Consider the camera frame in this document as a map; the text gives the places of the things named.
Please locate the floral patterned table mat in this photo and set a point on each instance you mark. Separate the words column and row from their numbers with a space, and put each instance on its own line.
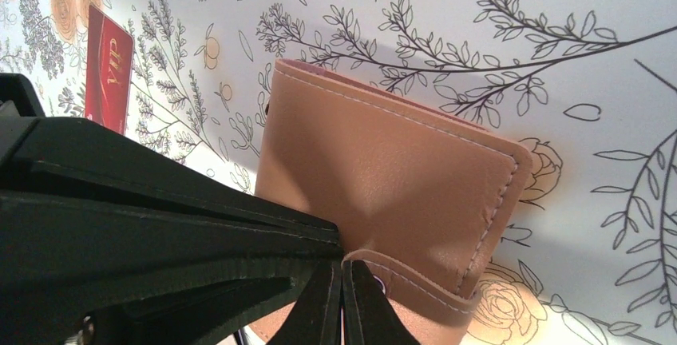
column 589, row 86

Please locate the lone red card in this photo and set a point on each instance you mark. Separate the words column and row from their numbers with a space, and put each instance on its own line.
column 108, row 71

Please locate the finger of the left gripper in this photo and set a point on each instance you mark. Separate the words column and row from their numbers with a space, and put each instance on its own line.
column 104, row 241

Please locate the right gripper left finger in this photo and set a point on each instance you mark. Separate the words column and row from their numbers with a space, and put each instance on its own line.
column 316, row 316

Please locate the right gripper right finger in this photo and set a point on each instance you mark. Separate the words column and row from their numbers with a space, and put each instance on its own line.
column 368, row 317

